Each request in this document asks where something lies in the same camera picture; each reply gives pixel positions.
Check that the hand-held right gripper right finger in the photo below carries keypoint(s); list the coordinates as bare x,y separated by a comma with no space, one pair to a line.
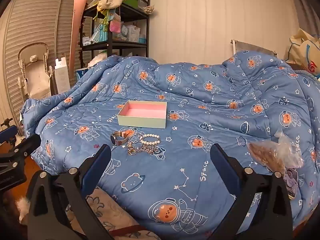
222,165

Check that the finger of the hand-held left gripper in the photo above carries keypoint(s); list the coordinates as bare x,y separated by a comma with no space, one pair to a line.
7,133
28,142

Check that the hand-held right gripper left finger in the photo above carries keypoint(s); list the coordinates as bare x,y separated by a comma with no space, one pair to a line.
98,166

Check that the rose gold wristwatch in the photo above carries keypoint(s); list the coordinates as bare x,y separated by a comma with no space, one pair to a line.
119,138

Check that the green box with pink lining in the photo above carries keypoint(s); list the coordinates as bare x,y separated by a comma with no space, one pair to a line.
142,115

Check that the white fluffy toy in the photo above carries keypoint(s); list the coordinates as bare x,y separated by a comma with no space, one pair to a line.
22,206

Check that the floral bed sheet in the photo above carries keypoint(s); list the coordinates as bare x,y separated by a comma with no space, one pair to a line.
105,205

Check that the clear plastic bag brown contents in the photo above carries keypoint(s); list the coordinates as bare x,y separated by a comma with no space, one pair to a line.
272,155

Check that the blue astronaut bear blanket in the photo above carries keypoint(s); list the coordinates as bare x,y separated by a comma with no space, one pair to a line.
190,110

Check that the white high chair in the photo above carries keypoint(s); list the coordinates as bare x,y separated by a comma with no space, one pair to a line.
35,72

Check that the photo card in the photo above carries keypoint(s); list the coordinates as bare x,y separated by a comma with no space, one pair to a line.
291,183

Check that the white cardboard box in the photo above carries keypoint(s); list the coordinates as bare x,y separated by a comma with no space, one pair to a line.
62,76

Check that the black metal shelf rack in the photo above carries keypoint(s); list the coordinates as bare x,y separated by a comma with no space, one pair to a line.
112,45

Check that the pink long board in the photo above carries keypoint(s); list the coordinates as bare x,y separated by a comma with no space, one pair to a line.
76,30

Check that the white plastic basket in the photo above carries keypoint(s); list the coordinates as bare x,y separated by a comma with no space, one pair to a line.
133,33

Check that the cream printed tote bag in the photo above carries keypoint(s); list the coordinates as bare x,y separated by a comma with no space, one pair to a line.
306,52

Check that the pink knitted pouch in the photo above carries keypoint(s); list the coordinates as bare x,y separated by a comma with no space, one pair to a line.
115,26

